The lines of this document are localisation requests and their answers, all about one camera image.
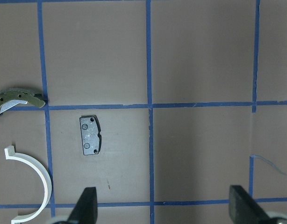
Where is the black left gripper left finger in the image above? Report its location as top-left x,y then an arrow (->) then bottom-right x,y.
66,187 -> 98,224

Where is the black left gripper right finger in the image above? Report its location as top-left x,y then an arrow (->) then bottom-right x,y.
229,185 -> 271,224

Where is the black brake pad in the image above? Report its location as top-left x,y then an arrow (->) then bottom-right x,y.
79,115 -> 102,155

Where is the white curved plastic clamp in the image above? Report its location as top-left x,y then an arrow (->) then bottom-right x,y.
4,145 -> 52,224

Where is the olive curved brake shoe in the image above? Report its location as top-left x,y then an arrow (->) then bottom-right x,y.
0,88 -> 48,115

